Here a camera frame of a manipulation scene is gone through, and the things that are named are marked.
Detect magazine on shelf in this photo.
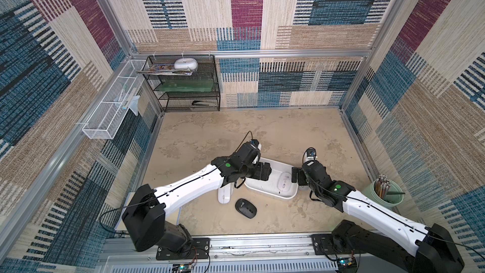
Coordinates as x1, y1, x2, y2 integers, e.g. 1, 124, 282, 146
137, 64, 193, 76

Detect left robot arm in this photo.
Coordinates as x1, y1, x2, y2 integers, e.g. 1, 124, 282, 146
122, 155, 272, 252

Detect matte white mouse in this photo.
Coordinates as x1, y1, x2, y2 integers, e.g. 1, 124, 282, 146
277, 172, 293, 195

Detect glossy white mouse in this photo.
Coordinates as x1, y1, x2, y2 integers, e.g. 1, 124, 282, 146
217, 183, 234, 204

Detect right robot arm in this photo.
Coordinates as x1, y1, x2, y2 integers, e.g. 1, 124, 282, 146
292, 161, 465, 272

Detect black wire shelf rack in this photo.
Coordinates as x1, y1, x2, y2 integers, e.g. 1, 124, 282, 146
138, 54, 221, 112

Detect black Lecoo mouse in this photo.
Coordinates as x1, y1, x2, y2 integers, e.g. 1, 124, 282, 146
235, 198, 257, 219

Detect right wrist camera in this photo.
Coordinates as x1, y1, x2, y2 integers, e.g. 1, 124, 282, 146
302, 147, 333, 191

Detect green pencil cup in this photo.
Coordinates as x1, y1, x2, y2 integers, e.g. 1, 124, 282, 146
362, 178, 405, 209

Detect white wire wall basket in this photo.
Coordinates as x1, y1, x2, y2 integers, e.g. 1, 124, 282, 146
82, 59, 145, 140

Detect white round device on shelf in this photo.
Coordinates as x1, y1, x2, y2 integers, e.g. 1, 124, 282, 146
174, 58, 198, 72

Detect green mat on shelf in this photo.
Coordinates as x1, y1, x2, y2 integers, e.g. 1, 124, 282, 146
155, 80, 214, 92

